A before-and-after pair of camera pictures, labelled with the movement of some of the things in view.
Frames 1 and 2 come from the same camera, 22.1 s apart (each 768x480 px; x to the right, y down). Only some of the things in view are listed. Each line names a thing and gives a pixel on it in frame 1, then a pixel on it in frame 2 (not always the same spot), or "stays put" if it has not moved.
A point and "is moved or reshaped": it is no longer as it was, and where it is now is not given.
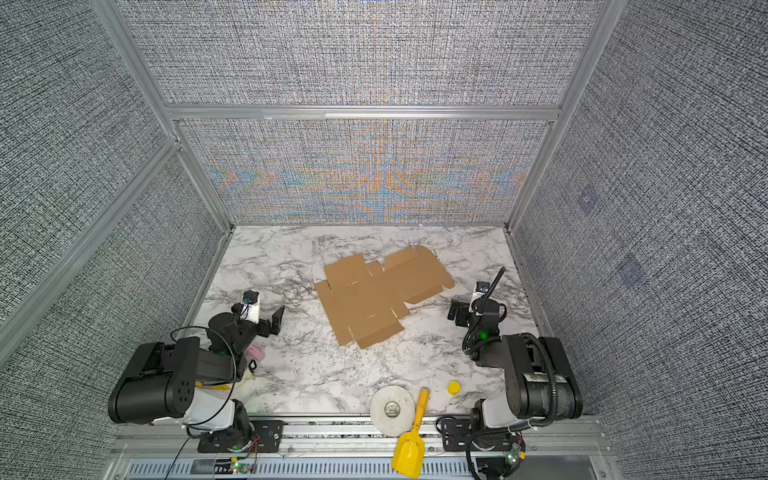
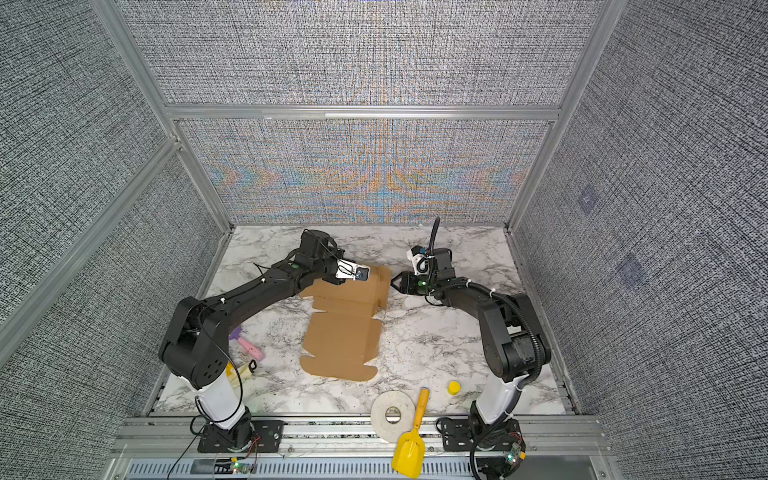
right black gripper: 464,312 → 408,281
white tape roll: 392,411 stays put
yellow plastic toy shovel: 409,453 stays put
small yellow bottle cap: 454,387 stays put
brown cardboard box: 364,300 is moved or reshaped
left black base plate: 263,436 stays put
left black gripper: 265,330 → 337,253
